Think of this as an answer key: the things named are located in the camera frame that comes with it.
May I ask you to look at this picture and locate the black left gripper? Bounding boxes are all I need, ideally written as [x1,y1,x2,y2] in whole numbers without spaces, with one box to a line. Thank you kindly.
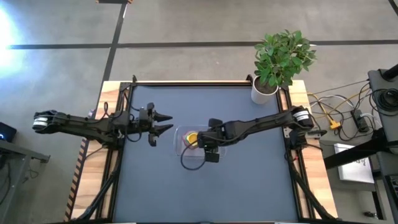
[133,103,174,137]

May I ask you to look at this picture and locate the yellow measuring cup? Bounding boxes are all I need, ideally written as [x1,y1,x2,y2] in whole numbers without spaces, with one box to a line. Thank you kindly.
[185,131,200,147]

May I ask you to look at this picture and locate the clear plastic basket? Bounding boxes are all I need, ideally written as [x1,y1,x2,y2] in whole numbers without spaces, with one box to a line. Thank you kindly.
[173,124,228,159]

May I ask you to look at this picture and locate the white plant pot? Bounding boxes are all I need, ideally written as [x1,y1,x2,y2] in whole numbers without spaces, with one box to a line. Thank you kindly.
[250,75,280,105]

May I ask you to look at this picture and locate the grey table mat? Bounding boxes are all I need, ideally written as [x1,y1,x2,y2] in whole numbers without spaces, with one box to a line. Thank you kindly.
[113,85,300,223]

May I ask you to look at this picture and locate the striped hazard tape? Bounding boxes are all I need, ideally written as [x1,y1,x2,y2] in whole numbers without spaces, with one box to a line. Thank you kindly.
[63,138,90,222]

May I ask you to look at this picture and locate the green leafy plant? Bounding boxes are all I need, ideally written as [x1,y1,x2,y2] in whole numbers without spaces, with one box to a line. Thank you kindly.
[254,29,317,88]

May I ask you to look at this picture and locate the white paper sheet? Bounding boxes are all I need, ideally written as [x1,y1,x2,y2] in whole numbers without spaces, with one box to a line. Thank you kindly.
[333,142,376,184]

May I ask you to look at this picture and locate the grey desk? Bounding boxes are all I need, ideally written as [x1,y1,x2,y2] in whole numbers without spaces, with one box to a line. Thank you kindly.
[0,139,50,224]

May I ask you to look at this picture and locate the black power strip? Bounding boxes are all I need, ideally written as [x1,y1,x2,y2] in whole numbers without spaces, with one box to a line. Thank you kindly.
[351,108,371,133]

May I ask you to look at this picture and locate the black device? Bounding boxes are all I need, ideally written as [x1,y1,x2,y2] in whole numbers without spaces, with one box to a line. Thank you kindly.
[0,121,17,143]

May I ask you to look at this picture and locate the dark equipment stand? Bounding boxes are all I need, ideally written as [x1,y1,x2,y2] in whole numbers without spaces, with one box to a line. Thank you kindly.
[323,63,398,224]

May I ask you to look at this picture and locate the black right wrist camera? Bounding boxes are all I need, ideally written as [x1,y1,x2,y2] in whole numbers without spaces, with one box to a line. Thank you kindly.
[204,148,220,164]

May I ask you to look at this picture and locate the black left camera cable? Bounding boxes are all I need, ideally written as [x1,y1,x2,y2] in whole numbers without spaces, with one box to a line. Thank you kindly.
[123,91,143,144]

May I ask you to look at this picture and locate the black camera cable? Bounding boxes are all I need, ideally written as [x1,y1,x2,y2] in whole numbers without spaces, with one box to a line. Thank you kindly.
[123,91,143,144]
[180,141,208,171]

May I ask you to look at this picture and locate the black right camera cable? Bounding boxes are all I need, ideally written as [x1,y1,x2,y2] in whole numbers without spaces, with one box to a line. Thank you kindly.
[180,141,208,171]

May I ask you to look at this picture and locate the black table frame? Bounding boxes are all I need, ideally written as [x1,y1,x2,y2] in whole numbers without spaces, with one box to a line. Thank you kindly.
[65,74,338,224]

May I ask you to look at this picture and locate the yellow cable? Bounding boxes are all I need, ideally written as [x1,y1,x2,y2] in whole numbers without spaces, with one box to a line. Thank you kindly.
[307,91,371,131]

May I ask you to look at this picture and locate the coiled black cable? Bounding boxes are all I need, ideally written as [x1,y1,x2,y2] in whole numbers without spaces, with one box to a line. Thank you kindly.
[371,88,398,113]

